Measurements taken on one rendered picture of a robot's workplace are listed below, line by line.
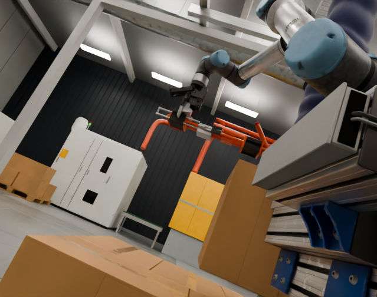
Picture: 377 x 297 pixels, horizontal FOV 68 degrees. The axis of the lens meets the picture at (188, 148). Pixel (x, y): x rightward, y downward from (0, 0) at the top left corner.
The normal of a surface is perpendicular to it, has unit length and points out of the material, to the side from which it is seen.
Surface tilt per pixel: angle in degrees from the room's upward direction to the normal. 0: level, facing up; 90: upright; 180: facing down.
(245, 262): 90
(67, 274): 90
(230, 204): 90
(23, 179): 90
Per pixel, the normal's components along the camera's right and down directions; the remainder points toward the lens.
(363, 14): 0.21, -0.37
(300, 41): -0.81, -0.37
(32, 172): 0.01, -0.29
